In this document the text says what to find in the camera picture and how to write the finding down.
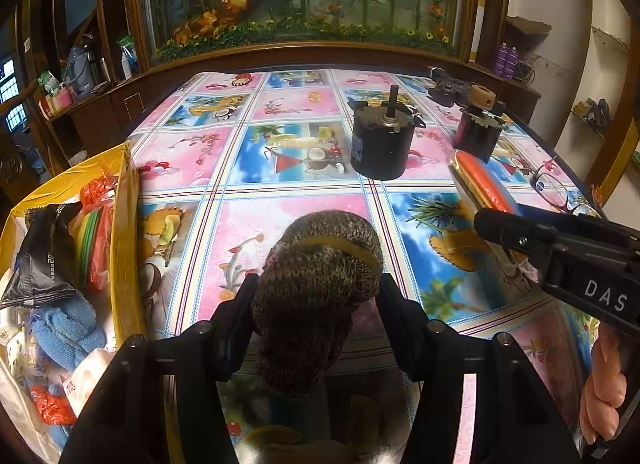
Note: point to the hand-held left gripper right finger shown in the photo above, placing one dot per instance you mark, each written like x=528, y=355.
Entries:
x=395, y=314

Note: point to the black cylindrical motor with shaft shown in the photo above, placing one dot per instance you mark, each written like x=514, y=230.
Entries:
x=380, y=149

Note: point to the blue knitted towel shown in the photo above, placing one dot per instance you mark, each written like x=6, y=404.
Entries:
x=65, y=329

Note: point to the brown knitted cloth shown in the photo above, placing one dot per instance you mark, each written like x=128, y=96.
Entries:
x=310, y=294

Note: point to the green packet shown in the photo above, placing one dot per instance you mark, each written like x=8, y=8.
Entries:
x=49, y=82

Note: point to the pink box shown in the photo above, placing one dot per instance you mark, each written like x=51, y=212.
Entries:
x=56, y=103

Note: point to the lemon print tissue pack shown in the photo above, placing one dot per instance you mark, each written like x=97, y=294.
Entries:
x=15, y=359

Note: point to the black plastic tool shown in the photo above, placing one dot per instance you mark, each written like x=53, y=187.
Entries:
x=445, y=89

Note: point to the blue cloth in red bag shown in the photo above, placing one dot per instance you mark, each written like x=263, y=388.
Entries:
x=50, y=404

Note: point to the grey blue thermos kettle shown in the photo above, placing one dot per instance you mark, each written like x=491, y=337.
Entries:
x=82, y=69

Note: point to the black foil packet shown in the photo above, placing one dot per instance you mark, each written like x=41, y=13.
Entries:
x=45, y=259

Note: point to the bag of coloured sponge sheets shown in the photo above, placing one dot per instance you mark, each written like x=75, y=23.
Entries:
x=92, y=239

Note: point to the white soft tissue pack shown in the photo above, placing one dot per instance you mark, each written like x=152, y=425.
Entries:
x=87, y=376

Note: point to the round wooden cap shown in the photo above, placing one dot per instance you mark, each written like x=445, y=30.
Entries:
x=482, y=95

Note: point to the fruit print tablecloth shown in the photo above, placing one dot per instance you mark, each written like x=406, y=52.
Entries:
x=285, y=104

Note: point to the yellow rimmed white tray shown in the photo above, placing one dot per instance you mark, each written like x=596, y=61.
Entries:
x=125, y=244

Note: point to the red gold foil packet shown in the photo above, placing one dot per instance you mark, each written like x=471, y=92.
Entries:
x=482, y=181

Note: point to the purple bottle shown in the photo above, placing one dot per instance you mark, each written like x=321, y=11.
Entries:
x=513, y=63
x=501, y=60

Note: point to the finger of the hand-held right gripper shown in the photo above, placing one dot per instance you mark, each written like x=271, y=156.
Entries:
x=505, y=229

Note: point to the dark wooden cabinet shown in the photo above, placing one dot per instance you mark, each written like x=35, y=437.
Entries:
x=225, y=56

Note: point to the purple frame glasses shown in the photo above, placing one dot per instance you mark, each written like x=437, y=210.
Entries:
x=568, y=204

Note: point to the white spray bottle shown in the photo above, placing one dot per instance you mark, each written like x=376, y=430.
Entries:
x=126, y=64

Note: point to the barred window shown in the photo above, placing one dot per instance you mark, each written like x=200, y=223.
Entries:
x=7, y=79
x=16, y=118

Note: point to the black cylindrical motor with gear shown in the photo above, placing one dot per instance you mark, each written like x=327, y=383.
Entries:
x=475, y=136

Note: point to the person's right hand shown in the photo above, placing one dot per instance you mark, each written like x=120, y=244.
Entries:
x=605, y=384

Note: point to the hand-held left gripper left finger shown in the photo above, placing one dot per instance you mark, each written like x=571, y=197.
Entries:
x=235, y=314

